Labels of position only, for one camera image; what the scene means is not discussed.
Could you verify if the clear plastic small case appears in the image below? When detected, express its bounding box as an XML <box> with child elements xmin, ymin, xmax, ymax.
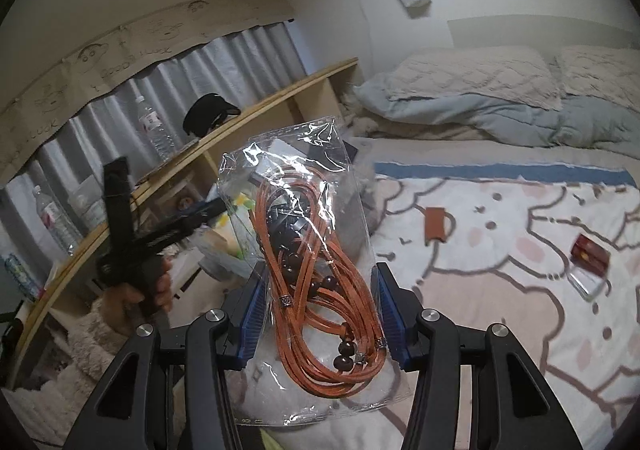
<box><xmin>567</xmin><ymin>266</ymin><xmax>605</xmax><ymax>303</ymax></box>

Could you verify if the red cigarette box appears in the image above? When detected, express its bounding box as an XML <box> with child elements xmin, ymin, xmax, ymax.
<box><xmin>570</xmin><ymin>234</ymin><xmax>611</xmax><ymax>279</ymax></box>

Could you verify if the bag of orange cords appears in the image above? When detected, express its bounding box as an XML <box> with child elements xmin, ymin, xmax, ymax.
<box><xmin>218</xmin><ymin>117</ymin><xmax>409</xmax><ymax>427</ymax></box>

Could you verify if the brown leather card sleeve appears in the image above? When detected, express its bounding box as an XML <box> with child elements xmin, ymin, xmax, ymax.
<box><xmin>423</xmin><ymin>207</ymin><xmax>447</xmax><ymax>245</ymax></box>

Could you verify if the person's left hand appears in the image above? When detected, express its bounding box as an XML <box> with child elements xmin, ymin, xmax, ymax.
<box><xmin>100</xmin><ymin>258</ymin><xmax>174</xmax><ymax>336</ymax></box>

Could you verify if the wooden long shelf unit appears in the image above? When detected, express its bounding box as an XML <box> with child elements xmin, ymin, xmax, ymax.
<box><xmin>1</xmin><ymin>58</ymin><xmax>359</xmax><ymax>388</ymax></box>

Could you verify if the clear plastic jar on shelf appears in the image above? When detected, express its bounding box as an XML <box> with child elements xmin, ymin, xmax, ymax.
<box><xmin>68</xmin><ymin>175</ymin><xmax>106</xmax><ymax>230</ymax></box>

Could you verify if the water bottle far left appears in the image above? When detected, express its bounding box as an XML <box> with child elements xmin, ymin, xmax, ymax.
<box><xmin>32</xmin><ymin>185</ymin><xmax>81</xmax><ymax>256</ymax></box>

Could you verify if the water bottle near cap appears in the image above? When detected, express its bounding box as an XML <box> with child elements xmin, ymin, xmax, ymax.
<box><xmin>136</xmin><ymin>95</ymin><xmax>176</xmax><ymax>162</ymax></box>

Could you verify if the cartoon bear print blanket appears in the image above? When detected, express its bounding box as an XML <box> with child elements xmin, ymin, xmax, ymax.
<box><xmin>226</xmin><ymin>161</ymin><xmax>640</xmax><ymax>450</ymax></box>

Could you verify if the black visor cap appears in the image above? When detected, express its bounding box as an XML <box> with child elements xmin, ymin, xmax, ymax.
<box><xmin>182</xmin><ymin>93</ymin><xmax>241</xmax><ymax>138</ymax></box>

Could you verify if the beige cartoon curtain valance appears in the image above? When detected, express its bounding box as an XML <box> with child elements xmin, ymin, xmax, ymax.
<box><xmin>1</xmin><ymin>0</ymin><xmax>294</xmax><ymax>183</ymax></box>

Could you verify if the grey curtain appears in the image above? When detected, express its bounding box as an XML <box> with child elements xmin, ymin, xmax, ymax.
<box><xmin>1</xmin><ymin>20</ymin><xmax>307</xmax><ymax>281</ymax></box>

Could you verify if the grey blue duvet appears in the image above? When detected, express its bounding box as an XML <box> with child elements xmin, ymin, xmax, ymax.
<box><xmin>354</xmin><ymin>74</ymin><xmax>639</xmax><ymax>157</ymax></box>

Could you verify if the beige quilted pillow left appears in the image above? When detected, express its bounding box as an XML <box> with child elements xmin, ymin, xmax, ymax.
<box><xmin>388</xmin><ymin>46</ymin><xmax>562</xmax><ymax>110</ymax></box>

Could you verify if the beige quilted pillow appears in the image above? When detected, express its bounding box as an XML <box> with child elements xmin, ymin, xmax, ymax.
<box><xmin>388</xmin><ymin>46</ymin><xmax>562</xmax><ymax>110</ymax></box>
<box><xmin>558</xmin><ymin>46</ymin><xmax>640</xmax><ymax>110</ymax></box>

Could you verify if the beige quilted pillow right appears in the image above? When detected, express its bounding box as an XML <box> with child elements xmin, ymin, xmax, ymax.
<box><xmin>558</xmin><ymin>46</ymin><xmax>640</xmax><ymax>110</ymax></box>

